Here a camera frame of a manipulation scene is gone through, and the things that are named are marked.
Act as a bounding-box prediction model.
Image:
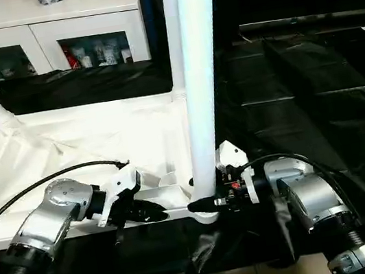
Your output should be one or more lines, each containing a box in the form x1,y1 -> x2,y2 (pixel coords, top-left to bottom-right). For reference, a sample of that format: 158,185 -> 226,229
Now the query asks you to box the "white plastic table top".
0,84 -> 223,258

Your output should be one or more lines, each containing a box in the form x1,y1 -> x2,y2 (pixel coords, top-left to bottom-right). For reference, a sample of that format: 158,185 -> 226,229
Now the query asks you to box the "dark metal bar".
237,5 -> 365,37

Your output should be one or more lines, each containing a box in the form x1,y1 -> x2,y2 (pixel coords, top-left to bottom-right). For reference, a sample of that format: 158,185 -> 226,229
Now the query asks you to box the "white sideboard cabinet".
0,0 -> 152,84

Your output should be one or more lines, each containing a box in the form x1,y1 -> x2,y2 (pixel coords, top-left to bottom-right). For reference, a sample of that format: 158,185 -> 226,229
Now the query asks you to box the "black left camera cable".
0,155 -> 139,240

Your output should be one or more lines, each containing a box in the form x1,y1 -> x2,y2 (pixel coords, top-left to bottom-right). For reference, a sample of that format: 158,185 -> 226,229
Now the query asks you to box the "blue upright panel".
139,0 -> 170,60

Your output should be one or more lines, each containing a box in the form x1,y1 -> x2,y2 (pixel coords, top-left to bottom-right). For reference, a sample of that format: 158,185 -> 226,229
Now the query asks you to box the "red carton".
63,46 -> 79,71

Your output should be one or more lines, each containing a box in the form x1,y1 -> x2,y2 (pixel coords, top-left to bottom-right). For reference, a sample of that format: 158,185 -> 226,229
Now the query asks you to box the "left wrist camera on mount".
89,161 -> 148,229

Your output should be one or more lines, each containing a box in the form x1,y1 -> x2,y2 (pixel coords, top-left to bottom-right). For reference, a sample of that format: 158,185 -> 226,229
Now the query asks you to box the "black mat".
0,19 -> 365,274

